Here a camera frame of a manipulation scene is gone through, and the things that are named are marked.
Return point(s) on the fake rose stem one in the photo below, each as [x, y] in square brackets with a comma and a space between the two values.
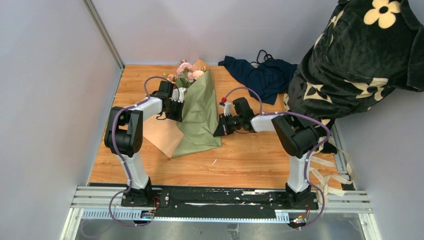
[196, 74]

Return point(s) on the navy blue cloth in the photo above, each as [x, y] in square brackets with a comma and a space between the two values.
[267, 80]

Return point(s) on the fake rose stem three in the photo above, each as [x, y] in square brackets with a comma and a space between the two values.
[185, 70]

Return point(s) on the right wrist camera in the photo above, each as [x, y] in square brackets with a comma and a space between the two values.
[227, 106]

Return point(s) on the wrapping paper sheet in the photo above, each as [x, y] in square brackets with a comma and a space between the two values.
[194, 133]

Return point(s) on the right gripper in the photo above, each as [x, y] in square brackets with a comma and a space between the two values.
[223, 127]

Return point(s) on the aluminium frame post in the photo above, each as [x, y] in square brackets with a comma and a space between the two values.
[95, 16]

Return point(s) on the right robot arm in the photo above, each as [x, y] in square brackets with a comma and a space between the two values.
[297, 134]

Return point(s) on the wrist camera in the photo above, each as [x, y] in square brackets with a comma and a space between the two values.
[178, 94]
[227, 106]

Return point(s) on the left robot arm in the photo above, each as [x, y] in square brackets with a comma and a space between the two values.
[124, 137]

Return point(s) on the black floral plush blanket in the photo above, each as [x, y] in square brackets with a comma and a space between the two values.
[368, 49]

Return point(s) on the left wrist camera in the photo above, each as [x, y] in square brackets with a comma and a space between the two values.
[178, 94]

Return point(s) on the fake rose stem two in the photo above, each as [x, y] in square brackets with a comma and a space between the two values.
[172, 78]

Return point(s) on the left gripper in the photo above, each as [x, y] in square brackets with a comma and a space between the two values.
[178, 116]

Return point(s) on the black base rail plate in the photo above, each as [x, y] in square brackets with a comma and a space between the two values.
[218, 202]

